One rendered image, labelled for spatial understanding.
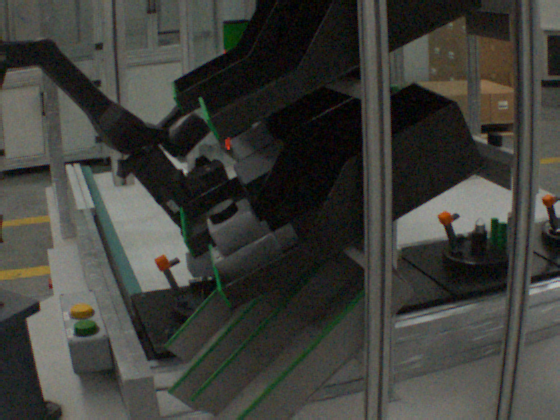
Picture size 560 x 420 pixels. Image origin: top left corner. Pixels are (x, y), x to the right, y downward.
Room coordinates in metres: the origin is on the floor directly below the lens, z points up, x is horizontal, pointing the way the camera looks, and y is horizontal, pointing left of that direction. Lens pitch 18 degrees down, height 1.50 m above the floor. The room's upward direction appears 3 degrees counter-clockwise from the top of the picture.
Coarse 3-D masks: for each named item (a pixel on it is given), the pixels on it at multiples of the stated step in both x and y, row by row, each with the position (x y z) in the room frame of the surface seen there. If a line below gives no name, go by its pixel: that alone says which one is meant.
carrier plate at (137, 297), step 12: (180, 288) 1.26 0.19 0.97; (132, 300) 1.22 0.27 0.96; (144, 300) 1.21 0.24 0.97; (156, 300) 1.21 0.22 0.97; (168, 300) 1.21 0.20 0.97; (144, 312) 1.16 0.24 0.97; (156, 312) 1.16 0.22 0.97; (168, 312) 1.16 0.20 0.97; (144, 324) 1.11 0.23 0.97; (156, 324) 1.11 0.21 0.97; (168, 324) 1.11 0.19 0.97; (180, 324) 1.11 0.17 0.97; (156, 336) 1.07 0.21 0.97; (156, 348) 1.03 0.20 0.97
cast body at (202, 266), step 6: (186, 252) 1.17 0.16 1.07; (186, 258) 1.17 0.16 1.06; (192, 258) 1.14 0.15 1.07; (198, 258) 1.14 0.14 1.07; (204, 258) 1.14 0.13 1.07; (210, 258) 1.14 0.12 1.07; (192, 264) 1.13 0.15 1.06; (198, 264) 1.14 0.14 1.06; (204, 264) 1.14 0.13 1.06; (210, 264) 1.14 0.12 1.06; (192, 270) 1.13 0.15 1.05; (198, 270) 1.14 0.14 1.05; (204, 270) 1.14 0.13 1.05; (210, 270) 1.14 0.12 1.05; (192, 276) 1.13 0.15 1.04; (198, 276) 1.14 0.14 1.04; (204, 276) 1.14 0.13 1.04
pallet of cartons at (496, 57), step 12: (480, 48) 7.73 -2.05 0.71; (492, 48) 7.76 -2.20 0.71; (504, 48) 7.80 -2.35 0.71; (480, 60) 7.73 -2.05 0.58; (492, 60) 7.76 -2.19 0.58; (504, 60) 7.80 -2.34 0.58; (480, 72) 7.73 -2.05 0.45; (492, 72) 7.76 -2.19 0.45; (504, 72) 7.80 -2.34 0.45; (504, 84) 7.80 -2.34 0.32
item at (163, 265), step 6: (156, 258) 1.14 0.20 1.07; (162, 258) 1.13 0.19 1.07; (174, 258) 1.15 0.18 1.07; (156, 264) 1.13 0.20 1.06; (162, 264) 1.13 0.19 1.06; (168, 264) 1.13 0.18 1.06; (174, 264) 1.14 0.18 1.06; (162, 270) 1.13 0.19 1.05; (168, 270) 1.14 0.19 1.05; (168, 276) 1.13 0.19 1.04; (168, 282) 1.14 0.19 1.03; (174, 282) 1.14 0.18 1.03; (174, 288) 1.14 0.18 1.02; (180, 294) 1.14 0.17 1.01
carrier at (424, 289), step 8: (400, 248) 1.36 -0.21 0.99; (400, 256) 1.35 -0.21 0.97; (400, 264) 1.32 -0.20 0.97; (408, 264) 1.32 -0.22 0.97; (400, 272) 1.24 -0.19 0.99; (408, 272) 1.28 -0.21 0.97; (416, 272) 1.28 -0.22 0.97; (408, 280) 1.25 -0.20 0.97; (416, 280) 1.24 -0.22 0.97; (424, 280) 1.24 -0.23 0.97; (416, 288) 1.21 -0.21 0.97; (424, 288) 1.21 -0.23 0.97; (432, 288) 1.20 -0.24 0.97; (440, 288) 1.20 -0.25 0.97; (416, 296) 1.18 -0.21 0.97; (424, 296) 1.17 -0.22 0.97; (432, 296) 1.17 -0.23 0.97; (440, 296) 1.17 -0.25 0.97; (448, 296) 1.17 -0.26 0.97; (408, 304) 1.15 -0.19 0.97; (416, 304) 1.15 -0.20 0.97; (424, 304) 1.15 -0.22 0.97; (432, 304) 1.16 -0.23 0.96; (400, 312) 1.14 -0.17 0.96
